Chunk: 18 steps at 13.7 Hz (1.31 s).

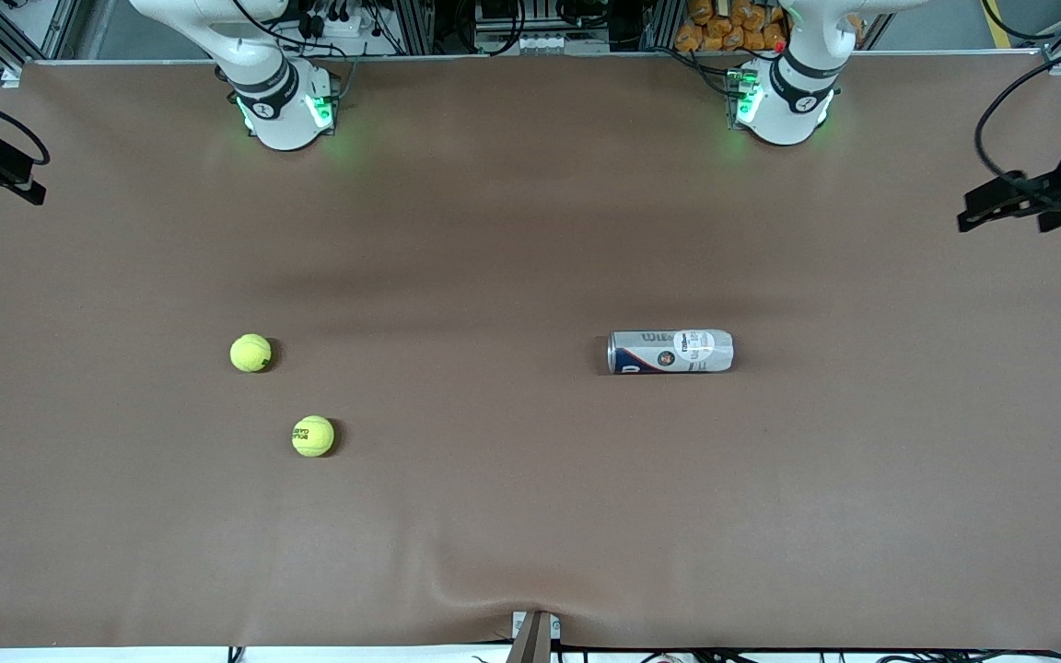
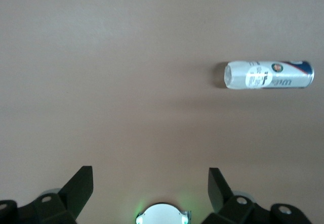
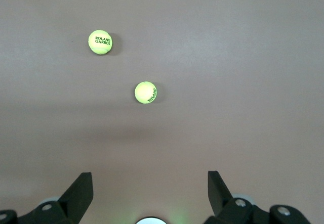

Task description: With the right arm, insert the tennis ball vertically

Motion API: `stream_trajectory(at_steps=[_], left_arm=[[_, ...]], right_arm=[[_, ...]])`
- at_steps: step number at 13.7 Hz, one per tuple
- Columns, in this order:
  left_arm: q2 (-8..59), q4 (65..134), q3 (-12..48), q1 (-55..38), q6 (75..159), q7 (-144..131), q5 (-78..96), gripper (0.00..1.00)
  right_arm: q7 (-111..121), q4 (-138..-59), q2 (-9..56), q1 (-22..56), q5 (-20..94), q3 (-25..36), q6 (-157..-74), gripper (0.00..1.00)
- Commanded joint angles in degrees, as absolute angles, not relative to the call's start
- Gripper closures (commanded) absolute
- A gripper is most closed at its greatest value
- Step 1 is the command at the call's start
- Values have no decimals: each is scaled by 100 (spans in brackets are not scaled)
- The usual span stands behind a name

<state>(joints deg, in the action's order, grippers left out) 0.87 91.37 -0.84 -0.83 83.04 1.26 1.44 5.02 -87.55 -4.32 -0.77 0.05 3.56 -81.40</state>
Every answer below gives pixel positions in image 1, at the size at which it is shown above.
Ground silver blue tennis ball can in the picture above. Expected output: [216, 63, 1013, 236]
[607, 329, 735, 376]

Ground yellow tennis ball black print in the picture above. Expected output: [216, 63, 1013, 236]
[291, 415, 336, 459]

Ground orange packaged goods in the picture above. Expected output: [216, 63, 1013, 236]
[675, 0, 866, 53]

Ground white power strip black plugs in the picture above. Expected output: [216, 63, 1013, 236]
[296, 0, 375, 42]

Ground black equipment box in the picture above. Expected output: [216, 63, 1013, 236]
[475, 0, 587, 33]

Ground brown table mat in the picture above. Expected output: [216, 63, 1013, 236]
[0, 51, 1061, 650]

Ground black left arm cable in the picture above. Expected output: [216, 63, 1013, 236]
[974, 37, 1061, 182]

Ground aluminium frame post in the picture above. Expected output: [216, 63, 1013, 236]
[641, 0, 679, 52]
[392, 0, 435, 56]

